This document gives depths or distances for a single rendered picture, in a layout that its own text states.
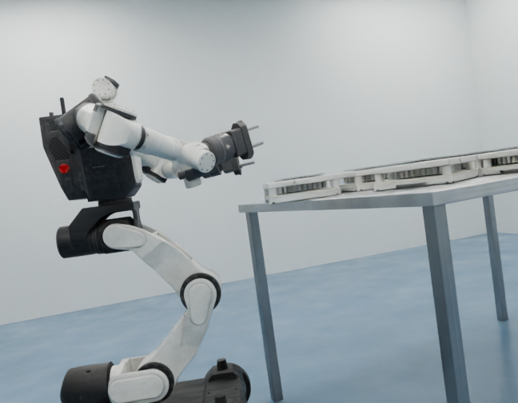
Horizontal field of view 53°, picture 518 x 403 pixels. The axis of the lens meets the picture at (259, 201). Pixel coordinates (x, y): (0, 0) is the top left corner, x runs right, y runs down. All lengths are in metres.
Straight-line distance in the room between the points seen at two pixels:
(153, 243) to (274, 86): 3.79
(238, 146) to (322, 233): 3.90
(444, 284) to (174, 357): 0.99
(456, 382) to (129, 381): 1.06
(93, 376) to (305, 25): 4.46
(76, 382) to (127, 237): 0.53
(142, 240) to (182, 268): 0.17
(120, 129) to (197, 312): 0.71
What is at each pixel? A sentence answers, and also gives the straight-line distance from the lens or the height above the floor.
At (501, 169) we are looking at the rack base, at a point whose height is 0.86.
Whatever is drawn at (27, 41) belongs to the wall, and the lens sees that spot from 5.29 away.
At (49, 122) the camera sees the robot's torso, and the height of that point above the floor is 1.21.
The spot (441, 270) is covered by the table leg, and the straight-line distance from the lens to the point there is 1.33.
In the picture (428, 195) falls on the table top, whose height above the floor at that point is 0.83.
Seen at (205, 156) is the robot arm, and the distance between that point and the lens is 1.51.
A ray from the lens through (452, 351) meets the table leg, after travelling 1.38.
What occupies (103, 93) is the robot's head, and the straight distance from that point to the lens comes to 1.88.
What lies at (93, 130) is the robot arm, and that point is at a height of 1.11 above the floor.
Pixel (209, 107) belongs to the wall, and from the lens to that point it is 5.21.
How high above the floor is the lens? 0.91
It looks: 2 degrees down
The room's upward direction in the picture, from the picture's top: 8 degrees counter-clockwise
